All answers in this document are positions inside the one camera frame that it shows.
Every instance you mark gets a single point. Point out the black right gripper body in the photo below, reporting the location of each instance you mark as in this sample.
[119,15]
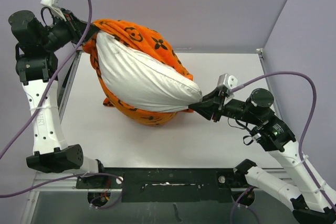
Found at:
[222,96]

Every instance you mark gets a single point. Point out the white pillow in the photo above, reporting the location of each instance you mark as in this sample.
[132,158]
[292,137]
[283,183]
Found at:
[141,81]

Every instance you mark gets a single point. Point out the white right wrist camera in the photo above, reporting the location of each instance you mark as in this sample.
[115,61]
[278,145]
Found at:
[226,82]

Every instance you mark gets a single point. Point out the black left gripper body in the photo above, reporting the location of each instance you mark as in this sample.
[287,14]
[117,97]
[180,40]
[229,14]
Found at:
[67,14]

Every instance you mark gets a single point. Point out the orange patterned plush pillowcase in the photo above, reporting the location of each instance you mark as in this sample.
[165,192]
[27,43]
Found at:
[145,40]

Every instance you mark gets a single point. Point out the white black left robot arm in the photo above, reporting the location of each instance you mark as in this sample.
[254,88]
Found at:
[36,66]

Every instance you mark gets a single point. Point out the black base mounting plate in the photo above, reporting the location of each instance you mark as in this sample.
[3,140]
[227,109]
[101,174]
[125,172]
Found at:
[169,184]

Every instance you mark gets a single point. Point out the aluminium frame rail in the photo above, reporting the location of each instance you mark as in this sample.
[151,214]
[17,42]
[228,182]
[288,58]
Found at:
[56,183]

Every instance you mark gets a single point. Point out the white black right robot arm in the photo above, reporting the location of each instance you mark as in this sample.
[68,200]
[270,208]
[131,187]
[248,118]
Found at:
[309,198]

